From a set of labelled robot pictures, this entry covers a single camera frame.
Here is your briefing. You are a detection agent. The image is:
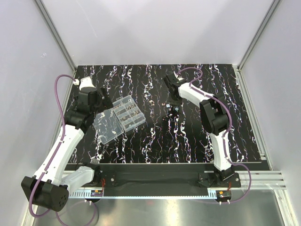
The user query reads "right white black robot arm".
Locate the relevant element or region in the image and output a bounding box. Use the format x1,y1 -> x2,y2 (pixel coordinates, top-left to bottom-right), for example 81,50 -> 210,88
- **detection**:
163,74 -> 235,186

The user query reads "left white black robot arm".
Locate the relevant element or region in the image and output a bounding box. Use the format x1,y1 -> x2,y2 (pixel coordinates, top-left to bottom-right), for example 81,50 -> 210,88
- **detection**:
21,77 -> 113,218

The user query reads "pile of screws and nuts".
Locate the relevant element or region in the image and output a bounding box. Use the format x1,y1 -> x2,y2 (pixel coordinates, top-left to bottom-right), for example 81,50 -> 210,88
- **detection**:
161,103 -> 179,112

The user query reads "clear plastic compartment box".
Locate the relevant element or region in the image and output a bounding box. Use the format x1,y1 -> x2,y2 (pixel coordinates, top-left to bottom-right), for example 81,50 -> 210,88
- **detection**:
93,95 -> 146,145

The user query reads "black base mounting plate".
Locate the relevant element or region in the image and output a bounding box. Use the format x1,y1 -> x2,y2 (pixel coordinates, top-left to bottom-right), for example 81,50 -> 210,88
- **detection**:
95,163 -> 241,188

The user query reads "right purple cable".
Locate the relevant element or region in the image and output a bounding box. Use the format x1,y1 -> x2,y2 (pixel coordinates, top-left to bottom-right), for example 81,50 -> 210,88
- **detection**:
176,67 -> 252,204

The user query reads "purple cable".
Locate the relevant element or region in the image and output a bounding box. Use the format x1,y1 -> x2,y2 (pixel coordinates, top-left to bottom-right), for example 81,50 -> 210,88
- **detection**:
28,74 -> 99,226
176,67 -> 252,204

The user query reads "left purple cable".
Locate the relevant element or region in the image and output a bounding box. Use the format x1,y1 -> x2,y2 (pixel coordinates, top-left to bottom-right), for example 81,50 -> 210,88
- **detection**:
28,74 -> 99,226

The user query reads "right aluminium frame post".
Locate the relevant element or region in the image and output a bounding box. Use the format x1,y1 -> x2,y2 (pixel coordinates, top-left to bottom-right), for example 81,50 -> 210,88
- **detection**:
237,0 -> 282,71

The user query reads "aluminium frame post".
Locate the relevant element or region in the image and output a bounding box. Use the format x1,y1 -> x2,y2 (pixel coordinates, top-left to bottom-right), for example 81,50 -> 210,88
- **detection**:
33,0 -> 77,73
237,0 -> 282,71

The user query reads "left aluminium frame post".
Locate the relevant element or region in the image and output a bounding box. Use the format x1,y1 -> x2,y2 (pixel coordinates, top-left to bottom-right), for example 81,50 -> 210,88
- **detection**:
33,0 -> 77,73

